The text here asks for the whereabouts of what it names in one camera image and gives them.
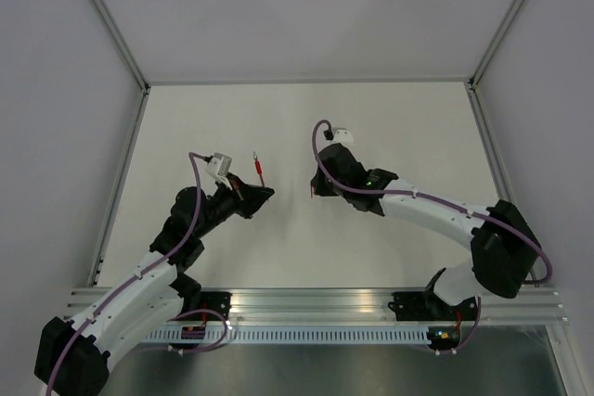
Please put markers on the right aluminium frame post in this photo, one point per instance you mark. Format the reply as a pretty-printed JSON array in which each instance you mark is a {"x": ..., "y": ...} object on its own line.
[{"x": 503, "y": 28}]

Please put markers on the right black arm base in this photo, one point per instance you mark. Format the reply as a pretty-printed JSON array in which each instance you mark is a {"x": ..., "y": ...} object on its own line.
[{"x": 424, "y": 306}]

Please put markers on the aluminium frame post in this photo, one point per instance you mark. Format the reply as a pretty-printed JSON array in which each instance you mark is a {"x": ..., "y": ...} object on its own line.
[
  {"x": 503, "y": 28},
  {"x": 121, "y": 46}
]

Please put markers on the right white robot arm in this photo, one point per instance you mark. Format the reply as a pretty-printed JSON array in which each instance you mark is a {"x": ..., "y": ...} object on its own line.
[{"x": 503, "y": 248}]

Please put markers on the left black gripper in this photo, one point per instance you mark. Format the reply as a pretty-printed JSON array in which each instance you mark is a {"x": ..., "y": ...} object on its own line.
[{"x": 248, "y": 198}]

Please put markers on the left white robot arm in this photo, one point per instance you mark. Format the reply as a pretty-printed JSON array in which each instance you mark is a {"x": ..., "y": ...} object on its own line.
[{"x": 77, "y": 356}]

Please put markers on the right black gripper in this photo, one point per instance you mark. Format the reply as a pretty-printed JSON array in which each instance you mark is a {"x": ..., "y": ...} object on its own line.
[{"x": 320, "y": 188}]

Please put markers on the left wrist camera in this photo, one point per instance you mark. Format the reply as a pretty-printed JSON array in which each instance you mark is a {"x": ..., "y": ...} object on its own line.
[{"x": 218, "y": 165}]

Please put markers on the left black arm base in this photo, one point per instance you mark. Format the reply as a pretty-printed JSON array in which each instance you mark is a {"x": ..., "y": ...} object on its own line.
[{"x": 204, "y": 305}]

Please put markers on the left aluminium frame post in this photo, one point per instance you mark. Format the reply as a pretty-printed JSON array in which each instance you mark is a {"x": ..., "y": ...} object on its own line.
[{"x": 121, "y": 46}]

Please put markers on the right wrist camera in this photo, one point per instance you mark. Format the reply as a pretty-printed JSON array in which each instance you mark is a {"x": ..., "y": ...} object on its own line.
[{"x": 336, "y": 135}]

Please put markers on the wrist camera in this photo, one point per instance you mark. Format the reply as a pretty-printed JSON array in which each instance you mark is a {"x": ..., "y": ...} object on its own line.
[
  {"x": 218, "y": 165},
  {"x": 336, "y": 135}
]

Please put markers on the aluminium mounting rail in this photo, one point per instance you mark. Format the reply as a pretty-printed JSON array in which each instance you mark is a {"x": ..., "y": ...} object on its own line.
[{"x": 533, "y": 306}]

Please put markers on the red thin pen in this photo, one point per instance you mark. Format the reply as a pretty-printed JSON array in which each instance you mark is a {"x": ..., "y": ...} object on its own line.
[{"x": 258, "y": 168}]

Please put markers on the white slotted cable duct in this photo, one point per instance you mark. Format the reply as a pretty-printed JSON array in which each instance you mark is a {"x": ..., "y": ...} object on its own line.
[{"x": 294, "y": 335}]

